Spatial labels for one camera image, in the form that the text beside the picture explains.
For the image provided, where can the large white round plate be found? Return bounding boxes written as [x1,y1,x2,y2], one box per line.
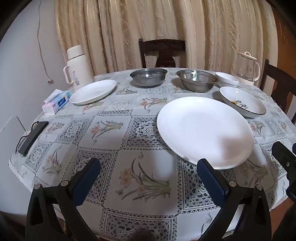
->
[157,96,254,170]

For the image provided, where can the hanging grey power cord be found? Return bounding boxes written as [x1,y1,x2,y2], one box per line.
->
[36,0,55,85]

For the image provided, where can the tissue pack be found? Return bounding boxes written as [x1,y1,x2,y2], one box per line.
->
[42,89,71,115]

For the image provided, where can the dark wooden chair back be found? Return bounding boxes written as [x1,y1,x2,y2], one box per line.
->
[138,38,186,68]

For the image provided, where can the black-rimmed white decorated plate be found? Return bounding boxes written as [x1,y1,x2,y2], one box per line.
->
[219,86,266,118]

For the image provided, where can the dark wooden chair right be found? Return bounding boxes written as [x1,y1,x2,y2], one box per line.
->
[259,59,295,113]

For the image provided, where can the white oval plate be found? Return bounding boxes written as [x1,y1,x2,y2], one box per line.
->
[70,79,117,105]

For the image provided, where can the cream thermos jug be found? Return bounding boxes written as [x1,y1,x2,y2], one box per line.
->
[63,45,94,91]

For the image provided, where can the small steel bowl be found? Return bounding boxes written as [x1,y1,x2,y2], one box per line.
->
[130,68,168,87]

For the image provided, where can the beige curtain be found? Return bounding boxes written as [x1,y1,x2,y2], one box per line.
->
[55,0,278,75]

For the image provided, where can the floral lace tablecloth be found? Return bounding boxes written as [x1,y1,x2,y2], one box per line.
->
[9,67,296,241]

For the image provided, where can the small white ceramic bowl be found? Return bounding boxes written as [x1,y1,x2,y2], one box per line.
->
[215,72,239,87]

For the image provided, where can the dark wooden chair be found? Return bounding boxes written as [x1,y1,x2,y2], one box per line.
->
[259,59,295,113]
[138,38,186,68]

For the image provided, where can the large steel bowl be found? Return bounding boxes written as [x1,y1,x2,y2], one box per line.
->
[176,69,218,93]

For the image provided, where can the glass electric kettle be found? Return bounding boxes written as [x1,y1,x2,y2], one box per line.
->
[234,51,260,86]

